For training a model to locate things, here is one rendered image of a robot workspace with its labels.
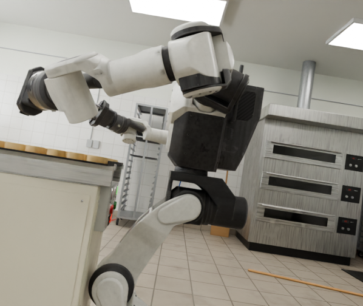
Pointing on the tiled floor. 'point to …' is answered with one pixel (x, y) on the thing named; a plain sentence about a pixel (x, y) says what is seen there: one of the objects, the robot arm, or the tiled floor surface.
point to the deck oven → (305, 183)
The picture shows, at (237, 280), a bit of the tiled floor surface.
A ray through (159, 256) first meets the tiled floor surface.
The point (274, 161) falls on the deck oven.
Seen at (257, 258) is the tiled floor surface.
